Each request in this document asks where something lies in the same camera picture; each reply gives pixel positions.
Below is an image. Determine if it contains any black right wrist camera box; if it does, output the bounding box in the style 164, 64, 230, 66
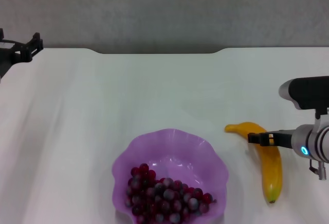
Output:
279, 76, 329, 118

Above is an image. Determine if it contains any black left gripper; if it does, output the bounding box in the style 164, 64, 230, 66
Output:
0, 28, 44, 81

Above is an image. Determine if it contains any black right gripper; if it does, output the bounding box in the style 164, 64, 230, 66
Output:
247, 129, 294, 150

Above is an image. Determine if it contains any dark red grape bunch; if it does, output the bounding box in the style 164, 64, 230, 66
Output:
124, 163, 218, 224

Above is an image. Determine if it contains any yellow banana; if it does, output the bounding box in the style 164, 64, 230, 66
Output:
224, 121, 283, 204

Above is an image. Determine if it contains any metal right arm cable plug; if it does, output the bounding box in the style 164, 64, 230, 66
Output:
308, 159, 328, 181

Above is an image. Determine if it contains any purple wavy plastic bowl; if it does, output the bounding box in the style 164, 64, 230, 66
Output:
111, 128, 230, 224

